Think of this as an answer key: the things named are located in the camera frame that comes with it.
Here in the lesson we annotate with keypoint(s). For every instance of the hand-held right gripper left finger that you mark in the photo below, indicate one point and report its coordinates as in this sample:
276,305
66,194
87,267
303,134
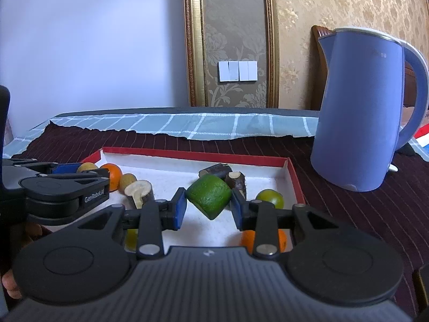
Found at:
179,208

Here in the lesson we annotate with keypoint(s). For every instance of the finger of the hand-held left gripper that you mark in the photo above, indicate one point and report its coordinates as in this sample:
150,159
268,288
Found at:
97,179
68,168

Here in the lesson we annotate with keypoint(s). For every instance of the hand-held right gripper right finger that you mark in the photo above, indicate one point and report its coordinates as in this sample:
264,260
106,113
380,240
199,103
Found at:
236,209

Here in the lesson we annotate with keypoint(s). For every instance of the tan longan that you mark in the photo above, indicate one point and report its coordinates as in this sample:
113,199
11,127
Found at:
127,181
87,167

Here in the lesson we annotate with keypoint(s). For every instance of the orange tangerine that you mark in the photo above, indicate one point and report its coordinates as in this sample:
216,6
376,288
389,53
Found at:
248,239
114,176

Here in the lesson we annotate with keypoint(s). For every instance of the knotty dark sugarcane piece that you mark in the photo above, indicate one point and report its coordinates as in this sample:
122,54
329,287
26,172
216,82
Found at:
236,181

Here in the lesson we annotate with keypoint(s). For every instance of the cut green lime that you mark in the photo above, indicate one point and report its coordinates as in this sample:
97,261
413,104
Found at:
209,196

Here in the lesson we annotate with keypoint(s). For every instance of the red shallow cardboard box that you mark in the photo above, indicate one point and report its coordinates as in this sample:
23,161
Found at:
201,231

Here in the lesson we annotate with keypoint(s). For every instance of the round green fruit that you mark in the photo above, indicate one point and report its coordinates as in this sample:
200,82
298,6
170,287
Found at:
131,239
271,198

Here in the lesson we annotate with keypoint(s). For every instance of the person's left hand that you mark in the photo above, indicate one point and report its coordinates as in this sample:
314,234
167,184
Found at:
11,285

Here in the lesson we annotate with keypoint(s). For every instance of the blue checked bed sheet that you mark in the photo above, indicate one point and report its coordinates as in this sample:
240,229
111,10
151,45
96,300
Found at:
201,124

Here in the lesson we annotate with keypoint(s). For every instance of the dark maroon striped cloth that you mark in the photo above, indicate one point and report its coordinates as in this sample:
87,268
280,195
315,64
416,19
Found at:
352,214

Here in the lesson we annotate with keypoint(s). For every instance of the blue electric kettle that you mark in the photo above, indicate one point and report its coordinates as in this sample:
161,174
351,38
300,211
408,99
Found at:
355,114

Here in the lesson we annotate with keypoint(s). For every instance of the small white plastic piece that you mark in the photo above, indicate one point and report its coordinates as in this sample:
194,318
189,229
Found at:
392,167

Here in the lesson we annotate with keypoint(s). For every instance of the small black cloth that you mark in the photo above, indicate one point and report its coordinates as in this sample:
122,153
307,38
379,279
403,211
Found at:
409,149

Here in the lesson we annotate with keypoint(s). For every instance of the red white blue striped blanket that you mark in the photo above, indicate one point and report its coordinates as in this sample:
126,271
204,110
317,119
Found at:
424,144

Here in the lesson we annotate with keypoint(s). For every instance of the black glossy flat object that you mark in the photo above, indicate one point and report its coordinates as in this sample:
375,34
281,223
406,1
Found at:
423,285

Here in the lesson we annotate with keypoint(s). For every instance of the white wall light switch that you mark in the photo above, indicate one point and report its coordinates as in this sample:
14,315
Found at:
238,71

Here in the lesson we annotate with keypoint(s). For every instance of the gold framed wall panel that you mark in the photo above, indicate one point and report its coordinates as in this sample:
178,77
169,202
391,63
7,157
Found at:
234,23

